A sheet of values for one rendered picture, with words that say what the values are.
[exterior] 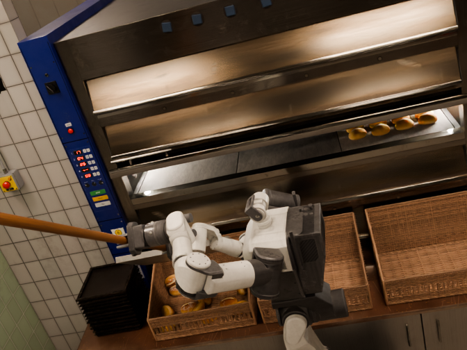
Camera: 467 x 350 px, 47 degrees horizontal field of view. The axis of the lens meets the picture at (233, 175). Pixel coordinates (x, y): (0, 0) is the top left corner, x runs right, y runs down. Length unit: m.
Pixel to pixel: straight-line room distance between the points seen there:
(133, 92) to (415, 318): 1.77
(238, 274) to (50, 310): 2.18
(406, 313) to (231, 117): 1.28
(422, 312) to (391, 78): 1.13
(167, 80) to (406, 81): 1.16
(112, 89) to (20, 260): 1.29
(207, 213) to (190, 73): 0.81
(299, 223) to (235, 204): 1.06
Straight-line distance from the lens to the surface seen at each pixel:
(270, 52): 2.65
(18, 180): 3.18
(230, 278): 1.72
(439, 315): 2.83
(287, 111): 2.73
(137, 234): 1.98
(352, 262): 3.08
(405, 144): 2.89
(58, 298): 3.66
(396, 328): 2.84
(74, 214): 3.23
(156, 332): 2.95
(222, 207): 3.01
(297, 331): 2.23
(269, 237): 1.95
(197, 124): 2.79
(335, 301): 2.21
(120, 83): 2.81
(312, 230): 1.93
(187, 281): 1.70
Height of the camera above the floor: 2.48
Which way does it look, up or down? 26 degrees down
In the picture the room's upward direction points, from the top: 17 degrees counter-clockwise
